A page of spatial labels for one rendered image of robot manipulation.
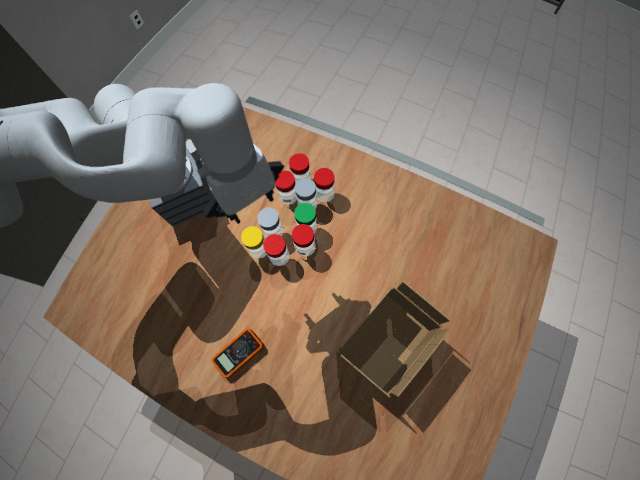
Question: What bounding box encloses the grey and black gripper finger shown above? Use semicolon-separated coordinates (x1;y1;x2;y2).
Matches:
265;161;284;202
203;196;240;224

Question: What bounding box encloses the orange digital multimeter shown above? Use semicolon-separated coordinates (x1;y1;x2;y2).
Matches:
212;328;264;378

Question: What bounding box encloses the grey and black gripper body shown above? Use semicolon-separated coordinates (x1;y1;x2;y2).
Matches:
206;144;275;215

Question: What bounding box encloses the white bottle with green cap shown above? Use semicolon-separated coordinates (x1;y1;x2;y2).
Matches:
294;203;317;233

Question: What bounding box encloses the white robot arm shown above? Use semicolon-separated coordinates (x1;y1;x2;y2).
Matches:
0;83;257;228

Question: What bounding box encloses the red-capped bottle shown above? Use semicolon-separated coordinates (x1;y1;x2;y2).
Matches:
263;234;290;266
292;224;316;257
289;153;311;183
275;171;297;205
314;168;335;202

